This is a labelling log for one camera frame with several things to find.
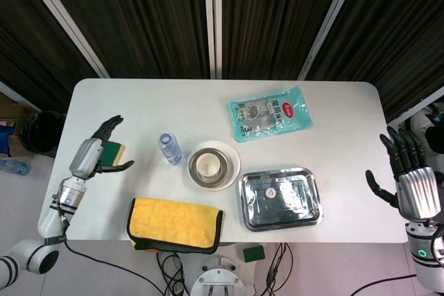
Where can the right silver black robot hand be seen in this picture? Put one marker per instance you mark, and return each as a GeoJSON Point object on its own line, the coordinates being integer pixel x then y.
{"type": "Point", "coordinates": [418, 188]}

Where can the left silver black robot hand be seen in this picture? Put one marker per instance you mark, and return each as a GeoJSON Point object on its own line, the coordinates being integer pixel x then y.
{"type": "Point", "coordinates": [85, 157]}

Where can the clear plastic water bottle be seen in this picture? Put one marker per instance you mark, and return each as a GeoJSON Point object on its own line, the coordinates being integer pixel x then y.
{"type": "Point", "coordinates": [170, 148]}

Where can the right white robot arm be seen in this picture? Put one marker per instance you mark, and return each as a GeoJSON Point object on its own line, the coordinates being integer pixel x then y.
{"type": "Point", "coordinates": [421, 268]}

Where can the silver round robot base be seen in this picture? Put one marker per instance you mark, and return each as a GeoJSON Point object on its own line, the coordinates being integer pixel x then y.
{"type": "Point", "coordinates": [216, 277]}

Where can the blue-tinted plastic bottle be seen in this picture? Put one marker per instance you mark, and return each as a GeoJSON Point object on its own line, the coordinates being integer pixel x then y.
{"type": "Point", "coordinates": [14, 167]}

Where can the white paper cup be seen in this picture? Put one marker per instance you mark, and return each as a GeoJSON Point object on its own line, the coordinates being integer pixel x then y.
{"type": "Point", "coordinates": [208, 166]}

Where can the white bottle cap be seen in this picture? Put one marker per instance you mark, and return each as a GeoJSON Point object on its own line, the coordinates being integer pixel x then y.
{"type": "Point", "coordinates": [270, 192]}

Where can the green and yellow sponge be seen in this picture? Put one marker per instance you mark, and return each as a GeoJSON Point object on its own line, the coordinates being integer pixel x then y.
{"type": "Point", "coordinates": [116, 152]}

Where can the black trash bin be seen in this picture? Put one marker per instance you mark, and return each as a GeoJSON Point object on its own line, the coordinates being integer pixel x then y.
{"type": "Point", "coordinates": [41, 133]}

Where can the white machine with black parts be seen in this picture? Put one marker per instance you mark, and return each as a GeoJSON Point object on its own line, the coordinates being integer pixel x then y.
{"type": "Point", "coordinates": [421, 126]}

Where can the blue bag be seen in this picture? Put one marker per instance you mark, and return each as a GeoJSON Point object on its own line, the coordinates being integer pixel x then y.
{"type": "Point", "coordinates": [5, 140]}

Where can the brown cardboard box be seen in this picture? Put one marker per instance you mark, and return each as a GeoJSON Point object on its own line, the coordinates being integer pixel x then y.
{"type": "Point", "coordinates": [10, 109]}

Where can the yellow towel with black trim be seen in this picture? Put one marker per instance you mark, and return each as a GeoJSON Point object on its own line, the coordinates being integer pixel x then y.
{"type": "Point", "coordinates": [166, 219]}

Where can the dark curtain panel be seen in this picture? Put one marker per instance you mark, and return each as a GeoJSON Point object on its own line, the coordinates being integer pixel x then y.
{"type": "Point", "coordinates": [31, 50]}
{"type": "Point", "coordinates": [138, 15]}
{"type": "Point", "coordinates": [399, 32]}
{"type": "Point", "coordinates": [274, 15]}

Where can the rectangular stainless steel tray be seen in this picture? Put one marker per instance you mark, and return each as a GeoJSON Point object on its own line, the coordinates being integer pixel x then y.
{"type": "Point", "coordinates": [295, 207]}

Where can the stainless steel bowl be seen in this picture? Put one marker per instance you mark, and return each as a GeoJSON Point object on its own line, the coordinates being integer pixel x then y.
{"type": "Point", "coordinates": [225, 167]}

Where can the white round plate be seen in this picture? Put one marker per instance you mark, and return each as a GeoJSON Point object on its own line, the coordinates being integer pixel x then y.
{"type": "Point", "coordinates": [234, 157]}

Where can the teal dishcloth package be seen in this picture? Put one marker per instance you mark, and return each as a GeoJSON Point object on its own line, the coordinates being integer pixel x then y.
{"type": "Point", "coordinates": [270, 115]}

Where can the small green sponge block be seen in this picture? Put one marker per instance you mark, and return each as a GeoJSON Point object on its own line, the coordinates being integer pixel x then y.
{"type": "Point", "coordinates": [254, 254]}

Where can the white frame post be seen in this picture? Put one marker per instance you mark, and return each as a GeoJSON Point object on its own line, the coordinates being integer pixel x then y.
{"type": "Point", "coordinates": [329, 22]}
{"type": "Point", "coordinates": [12, 91]}
{"type": "Point", "coordinates": [416, 107]}
{"type": "Point", "coordinates": [66, 22]}
{"type": "Point", "coordinates": [212, 18]}

